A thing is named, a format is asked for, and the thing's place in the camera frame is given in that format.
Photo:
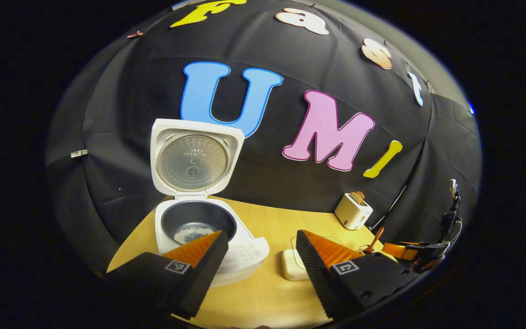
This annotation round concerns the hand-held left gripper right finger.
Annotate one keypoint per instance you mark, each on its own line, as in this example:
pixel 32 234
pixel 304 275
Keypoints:
pixel 311 265

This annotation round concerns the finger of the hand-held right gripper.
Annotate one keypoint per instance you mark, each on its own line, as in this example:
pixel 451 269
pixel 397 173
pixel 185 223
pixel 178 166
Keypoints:
pixel 404 251

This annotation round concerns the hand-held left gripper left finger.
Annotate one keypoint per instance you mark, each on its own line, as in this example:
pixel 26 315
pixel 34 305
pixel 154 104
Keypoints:
pixel 208 265

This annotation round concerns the white rice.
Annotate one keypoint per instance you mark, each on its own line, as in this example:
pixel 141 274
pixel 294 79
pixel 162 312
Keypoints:
pixel 190 234

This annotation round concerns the white rice cooker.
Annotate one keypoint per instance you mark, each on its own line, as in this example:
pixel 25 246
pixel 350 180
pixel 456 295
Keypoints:
pixel 249 256

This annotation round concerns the white chopstick holder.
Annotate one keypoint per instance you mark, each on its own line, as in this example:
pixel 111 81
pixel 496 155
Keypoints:
pixel 352 214

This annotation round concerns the reddish brown wooden ladle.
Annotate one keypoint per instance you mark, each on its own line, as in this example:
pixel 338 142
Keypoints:
pixel 376 237

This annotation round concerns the silver cloth clip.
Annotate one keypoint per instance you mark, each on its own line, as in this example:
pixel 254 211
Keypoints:
pixel 79 153

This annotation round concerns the black backdrop cloth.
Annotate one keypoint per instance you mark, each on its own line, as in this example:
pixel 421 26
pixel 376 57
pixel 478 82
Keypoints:
pixel 121 114

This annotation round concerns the copper cloth clip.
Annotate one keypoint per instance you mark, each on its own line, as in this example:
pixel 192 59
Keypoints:
pixel 135 34

